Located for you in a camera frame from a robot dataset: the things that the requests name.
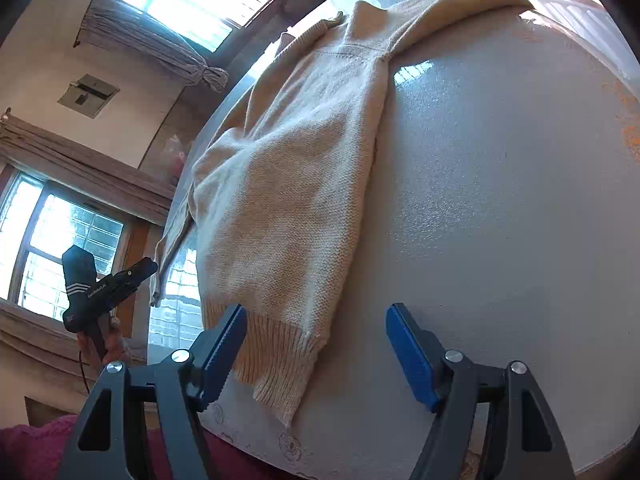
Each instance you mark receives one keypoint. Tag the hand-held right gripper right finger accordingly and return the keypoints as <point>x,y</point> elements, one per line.
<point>410,355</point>

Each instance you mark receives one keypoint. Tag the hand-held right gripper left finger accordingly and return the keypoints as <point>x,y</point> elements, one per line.
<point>227,355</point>

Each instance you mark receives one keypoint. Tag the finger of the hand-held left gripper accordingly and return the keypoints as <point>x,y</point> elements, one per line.
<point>140,270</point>

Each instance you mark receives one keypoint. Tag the beige knit sweater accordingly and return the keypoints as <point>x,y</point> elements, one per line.
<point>290,185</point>

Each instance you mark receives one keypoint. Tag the person's left hand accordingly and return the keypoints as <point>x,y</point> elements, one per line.
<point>116,340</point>

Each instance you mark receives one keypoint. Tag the side window with grille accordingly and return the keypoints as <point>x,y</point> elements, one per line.
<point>40,220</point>

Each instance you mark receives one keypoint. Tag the beige pleated curtain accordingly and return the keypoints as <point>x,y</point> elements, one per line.
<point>90,170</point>

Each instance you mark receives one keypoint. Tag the pink plastic bag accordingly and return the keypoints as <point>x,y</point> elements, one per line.
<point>179,160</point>

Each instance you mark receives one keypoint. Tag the tied grey curtain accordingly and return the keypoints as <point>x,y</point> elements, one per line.
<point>150,40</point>

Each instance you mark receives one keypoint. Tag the large green-framed window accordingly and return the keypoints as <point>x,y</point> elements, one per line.
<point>175,5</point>

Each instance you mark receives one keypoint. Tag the wall electrical box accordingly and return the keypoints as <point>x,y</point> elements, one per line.
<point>87,96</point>

